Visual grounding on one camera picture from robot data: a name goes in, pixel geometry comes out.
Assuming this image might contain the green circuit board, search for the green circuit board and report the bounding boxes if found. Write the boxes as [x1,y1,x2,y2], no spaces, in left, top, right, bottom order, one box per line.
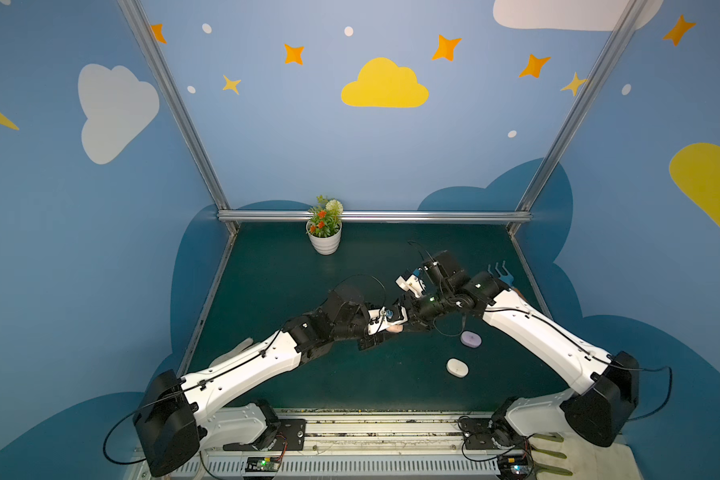
[497,455,532,480]
[244,457,281,474]

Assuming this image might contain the potted plant white pot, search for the potted plant white pot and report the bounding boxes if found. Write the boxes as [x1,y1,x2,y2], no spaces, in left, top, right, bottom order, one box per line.
[306,196,344,256]

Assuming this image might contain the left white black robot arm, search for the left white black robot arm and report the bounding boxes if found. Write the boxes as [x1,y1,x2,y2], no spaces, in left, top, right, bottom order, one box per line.
[130,289,412,477]

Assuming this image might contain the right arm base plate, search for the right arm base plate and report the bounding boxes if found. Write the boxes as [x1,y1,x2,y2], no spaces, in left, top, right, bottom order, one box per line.
[457,416,519,450]

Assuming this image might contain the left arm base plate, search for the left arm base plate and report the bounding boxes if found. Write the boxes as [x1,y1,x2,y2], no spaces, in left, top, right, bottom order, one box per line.
[222,418,307,452]

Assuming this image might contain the left green circuit board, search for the left green circuit board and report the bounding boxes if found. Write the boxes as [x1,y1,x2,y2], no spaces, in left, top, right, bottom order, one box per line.
[244,457,281,474]

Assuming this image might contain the aluminium front rail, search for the aluminium front rail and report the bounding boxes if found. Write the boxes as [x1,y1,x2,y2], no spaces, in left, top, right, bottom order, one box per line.
[167,409,533,479]

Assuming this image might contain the right green circuit board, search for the right green circuit board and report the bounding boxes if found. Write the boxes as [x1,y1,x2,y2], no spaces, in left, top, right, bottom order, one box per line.
[497,455,532,480]

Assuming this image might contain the purple earbud charging case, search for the purple earbud charging case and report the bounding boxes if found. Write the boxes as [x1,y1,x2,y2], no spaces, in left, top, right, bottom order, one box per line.
[460,331,482,349]

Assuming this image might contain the aluminium back frame bar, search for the aluminium back frame bar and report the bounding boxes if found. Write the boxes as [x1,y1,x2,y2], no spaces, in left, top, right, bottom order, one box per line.
[217,209,532,224]

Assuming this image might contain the white earbud charging case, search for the white earbud charging case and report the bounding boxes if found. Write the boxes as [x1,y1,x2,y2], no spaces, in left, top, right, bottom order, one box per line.
[446,358,469,378]

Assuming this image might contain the blue garden fork wooden handle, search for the blue garden fork wooden handle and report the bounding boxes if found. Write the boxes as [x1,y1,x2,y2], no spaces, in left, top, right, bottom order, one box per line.
[487,261,515,288]

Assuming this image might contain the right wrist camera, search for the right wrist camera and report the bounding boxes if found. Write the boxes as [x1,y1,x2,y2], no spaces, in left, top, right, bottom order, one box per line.
[396,269,426,299]

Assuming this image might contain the green white gardening glove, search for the green white gardening glove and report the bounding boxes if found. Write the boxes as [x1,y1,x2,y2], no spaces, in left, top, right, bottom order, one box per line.
[529,434,643,480]

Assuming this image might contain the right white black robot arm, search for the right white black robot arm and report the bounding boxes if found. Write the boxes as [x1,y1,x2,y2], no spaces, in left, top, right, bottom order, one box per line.
[396,251,639,448]

